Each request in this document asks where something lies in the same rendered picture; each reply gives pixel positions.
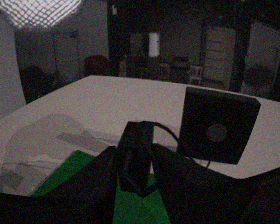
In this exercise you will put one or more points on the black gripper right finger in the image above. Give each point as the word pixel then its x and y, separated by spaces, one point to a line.
pixel 197 195

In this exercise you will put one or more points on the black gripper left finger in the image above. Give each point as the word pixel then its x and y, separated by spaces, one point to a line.
pixel 85 198

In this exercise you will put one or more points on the green circuit board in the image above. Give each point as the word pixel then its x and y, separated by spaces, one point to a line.
pixel 129 208

